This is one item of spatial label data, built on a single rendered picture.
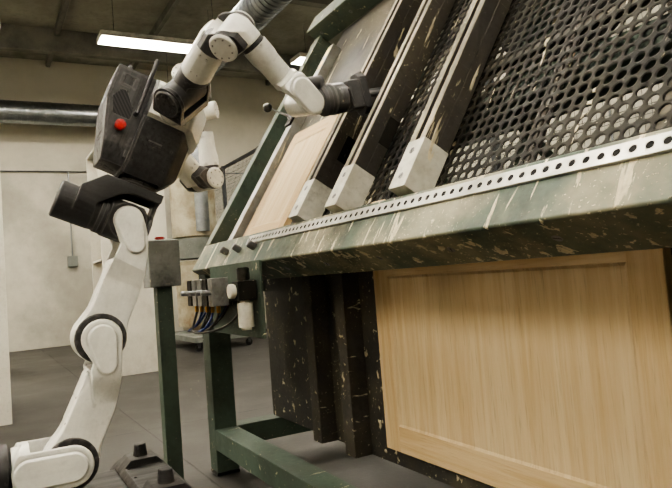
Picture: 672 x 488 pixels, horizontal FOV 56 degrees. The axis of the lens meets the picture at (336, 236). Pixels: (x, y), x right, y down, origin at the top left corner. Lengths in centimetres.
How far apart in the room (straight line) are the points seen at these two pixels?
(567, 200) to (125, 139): 137
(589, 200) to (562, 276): 38
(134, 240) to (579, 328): 126
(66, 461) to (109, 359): 29
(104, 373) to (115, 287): 25
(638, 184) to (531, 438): 69
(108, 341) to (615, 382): 132
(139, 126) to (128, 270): 43
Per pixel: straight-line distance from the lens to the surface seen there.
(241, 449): 237
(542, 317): 135
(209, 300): 209
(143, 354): 604
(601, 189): 94
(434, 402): 167
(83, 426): 200
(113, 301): 198
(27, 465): 196
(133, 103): 203
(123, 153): 199
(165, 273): 251
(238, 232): 241
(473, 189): 116
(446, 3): 197
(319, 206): 183
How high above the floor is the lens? 75
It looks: 3 degrees up
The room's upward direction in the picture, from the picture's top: 4 degrees counter-clockwise
